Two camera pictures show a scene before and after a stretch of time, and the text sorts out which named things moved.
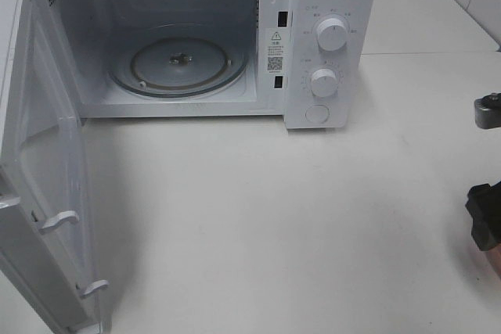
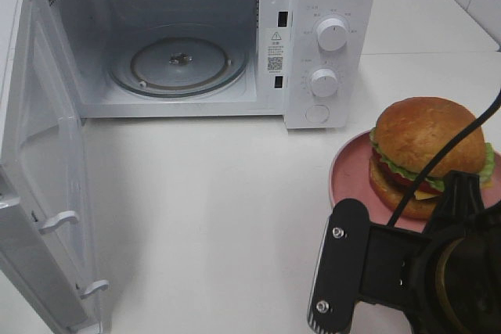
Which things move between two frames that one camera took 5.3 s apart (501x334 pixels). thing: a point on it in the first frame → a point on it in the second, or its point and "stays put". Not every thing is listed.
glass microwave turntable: (179, 60) stays put
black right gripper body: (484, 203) → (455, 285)
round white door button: (317, 113) stays put
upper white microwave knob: (332, 34) stays put
